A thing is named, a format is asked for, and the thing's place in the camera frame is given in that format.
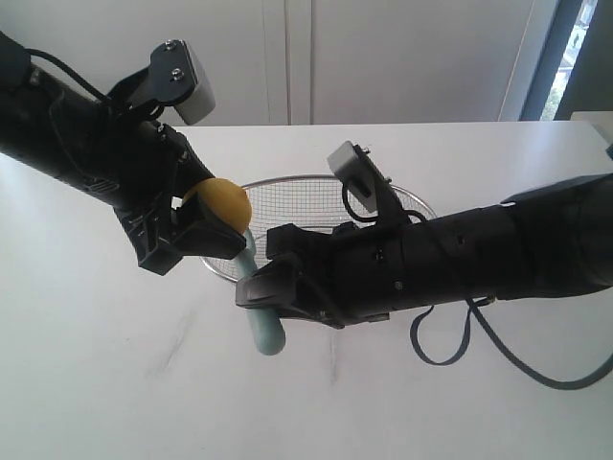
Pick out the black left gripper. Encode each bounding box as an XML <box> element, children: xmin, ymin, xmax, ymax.
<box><xmin>52</xmin><ymin>90</ymin><xmax>245</xmax><ymax>276</ymax></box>

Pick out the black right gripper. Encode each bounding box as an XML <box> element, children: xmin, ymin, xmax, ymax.
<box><xmin>236</xmin><ymin>215</ymin><xmax>522</xmax><ymax>329</ymax></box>

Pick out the yellow lemon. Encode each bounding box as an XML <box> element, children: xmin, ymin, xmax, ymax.
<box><xmin>182</xmin><ymin>177</ymin><xmax>252</xmax><ymax>234</ymax></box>

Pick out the teal handled peeler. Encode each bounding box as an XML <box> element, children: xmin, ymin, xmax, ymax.
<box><xmin>234</xmin><ymin>228</ymin><xmax>286</xmax><ymax>357</ymax></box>

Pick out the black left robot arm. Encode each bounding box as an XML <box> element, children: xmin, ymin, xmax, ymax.
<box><xmin>1</xmin><ymin>36</ymin><xmax>246</xmax><ymax>275</ymax></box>

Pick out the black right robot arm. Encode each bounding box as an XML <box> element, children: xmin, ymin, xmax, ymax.
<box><xmin>236</xmin><ymin>143</ymin><xmax>612</xmax><ymax>329</ymax></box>

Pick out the oval wire mesh basket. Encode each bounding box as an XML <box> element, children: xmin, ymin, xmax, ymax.
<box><xmin>201</xmin><ymin>174</ymin><xmax>437</xmax><ymax>284</ymax></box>

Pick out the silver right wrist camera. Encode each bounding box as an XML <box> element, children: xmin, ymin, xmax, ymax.
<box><xmin>328</xmin><ymin>141</ymin><xmax>406</xmax><ymax>223</ymax></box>

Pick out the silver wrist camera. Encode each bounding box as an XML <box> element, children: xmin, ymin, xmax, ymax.
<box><xmin>128</xmin><ymin>39</ymin><xmax>216</xmax><ymax>126</ymax></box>
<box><xmin>328</xmin><ymin>141</ymin><xmax>406</xmax><ymax>223</ymax></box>

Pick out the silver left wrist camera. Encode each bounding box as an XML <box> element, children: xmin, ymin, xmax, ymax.
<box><xmin>128</xmin><ymin>39</ymin><xmax>216</xmax><ymax>126</ymax></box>

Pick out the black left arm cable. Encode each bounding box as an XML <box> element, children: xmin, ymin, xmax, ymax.
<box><xmin>23</xmin><ymin>46</ymin><xmax>164</xmax><ymax>121</ymax></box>

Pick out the window with dark frame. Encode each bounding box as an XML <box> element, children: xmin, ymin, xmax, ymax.
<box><xmin>519</xmin><ymin>0</ymin><xmax>612</xmax><ymax>121</ymax></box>

